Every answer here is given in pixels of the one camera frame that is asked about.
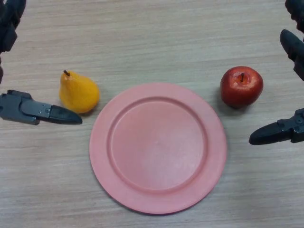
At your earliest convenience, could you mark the red apple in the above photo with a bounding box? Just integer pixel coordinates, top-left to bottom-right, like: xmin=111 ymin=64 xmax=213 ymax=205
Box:
xmin=220 ymin=66 xmax=264 ymax=109

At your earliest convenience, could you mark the yellow pear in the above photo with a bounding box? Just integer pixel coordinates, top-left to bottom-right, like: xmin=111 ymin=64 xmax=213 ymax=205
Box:
xmin=58 ymin=69 xmax=100 ymax=114

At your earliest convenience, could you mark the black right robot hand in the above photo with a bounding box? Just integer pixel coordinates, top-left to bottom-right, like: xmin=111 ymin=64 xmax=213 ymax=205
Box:
xmin=248 ymin=0 xmax=304 ymax=145

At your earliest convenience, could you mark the pink round plate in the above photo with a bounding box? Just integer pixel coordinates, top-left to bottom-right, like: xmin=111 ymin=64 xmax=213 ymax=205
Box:
xmin=89 ymin=82 xmax=228 ymax=215

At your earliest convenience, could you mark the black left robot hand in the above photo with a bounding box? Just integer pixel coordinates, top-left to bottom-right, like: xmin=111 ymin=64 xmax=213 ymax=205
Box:
xmin=0 ymin=0 xmax=83 ymax=125

